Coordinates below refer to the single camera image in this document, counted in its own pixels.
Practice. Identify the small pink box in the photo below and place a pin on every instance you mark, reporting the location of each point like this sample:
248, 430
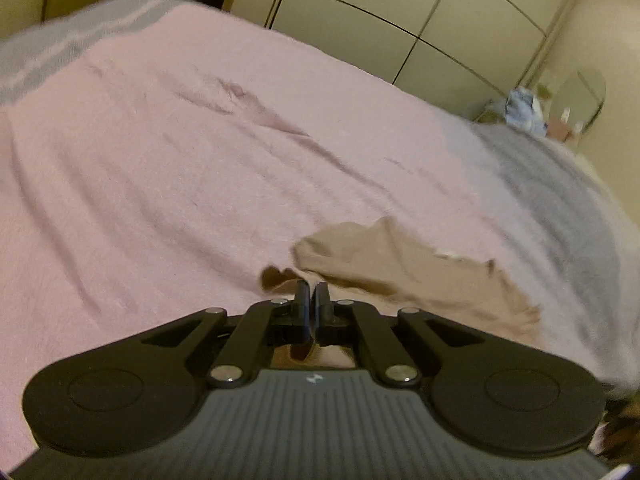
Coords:
560, 130

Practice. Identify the cream wardrobe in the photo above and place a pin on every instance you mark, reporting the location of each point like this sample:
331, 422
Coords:
375, 20

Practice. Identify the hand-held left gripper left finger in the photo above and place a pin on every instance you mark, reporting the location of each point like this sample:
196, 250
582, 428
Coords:
302, 315

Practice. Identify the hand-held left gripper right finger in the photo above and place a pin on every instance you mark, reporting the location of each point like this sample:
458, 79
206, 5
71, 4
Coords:
322, 315

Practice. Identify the grey and pink blanket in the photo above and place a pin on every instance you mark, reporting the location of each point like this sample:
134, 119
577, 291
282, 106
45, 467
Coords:
200, 160

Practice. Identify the oval mirror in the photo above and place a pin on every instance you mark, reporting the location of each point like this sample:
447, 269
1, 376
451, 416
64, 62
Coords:
585, 90

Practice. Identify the blue white clothes pile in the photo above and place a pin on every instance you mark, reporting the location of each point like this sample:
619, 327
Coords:
520, 107

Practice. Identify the beige garment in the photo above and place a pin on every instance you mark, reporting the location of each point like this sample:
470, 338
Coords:
400, 270

